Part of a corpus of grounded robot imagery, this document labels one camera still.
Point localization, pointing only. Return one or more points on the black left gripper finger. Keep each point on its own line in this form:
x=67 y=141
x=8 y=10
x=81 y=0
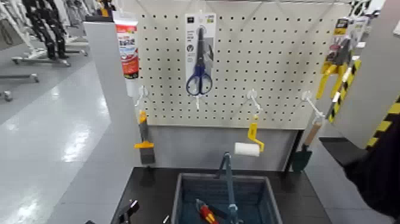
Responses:
x=166 y=218
x=129 y=209

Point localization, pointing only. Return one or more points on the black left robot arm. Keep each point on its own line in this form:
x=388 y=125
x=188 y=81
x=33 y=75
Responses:
x=90 y=222

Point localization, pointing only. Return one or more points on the teal plastic crate grey rim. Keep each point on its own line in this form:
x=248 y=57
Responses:
x=212 y=190

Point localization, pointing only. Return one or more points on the white zip tie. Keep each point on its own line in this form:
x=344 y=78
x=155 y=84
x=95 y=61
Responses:
x=233 y=207

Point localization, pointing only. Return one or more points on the grey panel under pegboard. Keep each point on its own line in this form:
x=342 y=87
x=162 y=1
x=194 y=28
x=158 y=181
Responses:
x=193 y=147

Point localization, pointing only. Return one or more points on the white pegboard hook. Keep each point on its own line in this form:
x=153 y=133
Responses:
x=251 y=94
x=200 y=15
x=197 y=103
x=142 y=92
x=307 y=97

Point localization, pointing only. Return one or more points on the white red sealant tube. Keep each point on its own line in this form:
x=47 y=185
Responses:
x=128 y=47

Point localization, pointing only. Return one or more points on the grey wheeled stand base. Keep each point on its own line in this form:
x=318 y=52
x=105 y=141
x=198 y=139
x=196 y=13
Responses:
x=7 y=95
x=18 y=76
x=40 y=60

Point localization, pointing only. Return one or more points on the beige pegboard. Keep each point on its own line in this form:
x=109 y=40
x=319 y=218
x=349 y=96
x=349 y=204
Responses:
x=250 y=62

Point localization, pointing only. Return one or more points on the black robot on stand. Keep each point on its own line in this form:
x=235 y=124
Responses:
x=47 y=25

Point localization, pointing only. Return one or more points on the black yellow hazard tape strip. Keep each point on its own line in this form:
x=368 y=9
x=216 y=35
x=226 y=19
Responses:
x=343 y=90
x=382 y=126

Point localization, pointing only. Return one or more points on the white robot on stand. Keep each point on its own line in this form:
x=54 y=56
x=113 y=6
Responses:
x=12 y=15

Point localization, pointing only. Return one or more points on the pliers packaging card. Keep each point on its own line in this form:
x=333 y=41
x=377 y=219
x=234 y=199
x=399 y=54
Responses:
x=342 y=26

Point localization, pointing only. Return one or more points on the black white patterned sign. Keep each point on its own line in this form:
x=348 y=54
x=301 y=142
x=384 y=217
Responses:
x=361 y=7

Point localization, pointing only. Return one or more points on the black pegboard stand post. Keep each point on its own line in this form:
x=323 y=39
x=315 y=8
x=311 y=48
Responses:
x=293 y=147

